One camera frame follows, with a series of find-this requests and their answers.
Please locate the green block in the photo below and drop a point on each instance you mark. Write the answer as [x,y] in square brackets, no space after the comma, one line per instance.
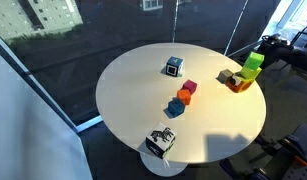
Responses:
[254,60]

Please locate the blue block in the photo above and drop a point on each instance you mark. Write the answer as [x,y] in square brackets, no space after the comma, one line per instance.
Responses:
[176,108]

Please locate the small orange block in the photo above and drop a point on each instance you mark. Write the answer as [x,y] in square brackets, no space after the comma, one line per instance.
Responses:
[184,97]

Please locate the magenta block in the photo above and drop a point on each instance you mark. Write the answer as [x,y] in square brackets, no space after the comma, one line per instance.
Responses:
[190,86]

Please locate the grey block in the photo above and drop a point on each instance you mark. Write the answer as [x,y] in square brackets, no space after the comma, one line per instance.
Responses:
[225,76]

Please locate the small white block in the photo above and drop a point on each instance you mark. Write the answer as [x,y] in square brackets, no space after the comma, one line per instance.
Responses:
[235,80]

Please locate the yellow-green block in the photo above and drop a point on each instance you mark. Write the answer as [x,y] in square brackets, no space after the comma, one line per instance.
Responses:
[250,73]

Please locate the blue soft cube with number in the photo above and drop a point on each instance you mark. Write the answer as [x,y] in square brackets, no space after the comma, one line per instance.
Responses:
[174,66]

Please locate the soft cube with zebra print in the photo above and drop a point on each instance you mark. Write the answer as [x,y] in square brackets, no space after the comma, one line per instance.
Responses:
[160,140]

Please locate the white table base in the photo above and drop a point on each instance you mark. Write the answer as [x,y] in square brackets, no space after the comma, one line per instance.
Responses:
[159,167]

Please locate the white board panel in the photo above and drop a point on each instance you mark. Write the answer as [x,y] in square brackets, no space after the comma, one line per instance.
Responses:
[23,133]

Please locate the blue and orange clamp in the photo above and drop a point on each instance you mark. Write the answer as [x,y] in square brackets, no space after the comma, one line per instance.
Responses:
[295,150]

